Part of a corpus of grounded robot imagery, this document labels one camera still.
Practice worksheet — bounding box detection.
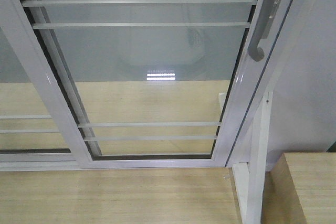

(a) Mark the white sliding glass door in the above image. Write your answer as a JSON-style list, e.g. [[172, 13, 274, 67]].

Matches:
[[0, 0, 302, 170]]

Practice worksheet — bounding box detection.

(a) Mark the grey door handle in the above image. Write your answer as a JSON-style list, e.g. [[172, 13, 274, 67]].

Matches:
[[247, 0, 272, 62]]

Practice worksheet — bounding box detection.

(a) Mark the grey door lock plate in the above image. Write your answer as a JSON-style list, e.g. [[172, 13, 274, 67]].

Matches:
[[268, 0, 281, 20]]

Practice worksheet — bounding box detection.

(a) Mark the white wooden support brace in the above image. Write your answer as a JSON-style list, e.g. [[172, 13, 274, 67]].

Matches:
[[217, 92, 272, 223]]

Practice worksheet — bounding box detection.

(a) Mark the white fixed glass panel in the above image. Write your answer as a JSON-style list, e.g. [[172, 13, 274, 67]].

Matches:
[[1, 33, 77, 166]]

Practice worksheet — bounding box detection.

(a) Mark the light wooden step box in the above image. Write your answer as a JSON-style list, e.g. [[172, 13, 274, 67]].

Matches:
[[271, 153, 335, 223]]

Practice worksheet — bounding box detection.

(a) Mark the white outer door frame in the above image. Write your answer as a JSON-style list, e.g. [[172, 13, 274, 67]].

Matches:
[[218, 0, 335, 167]]

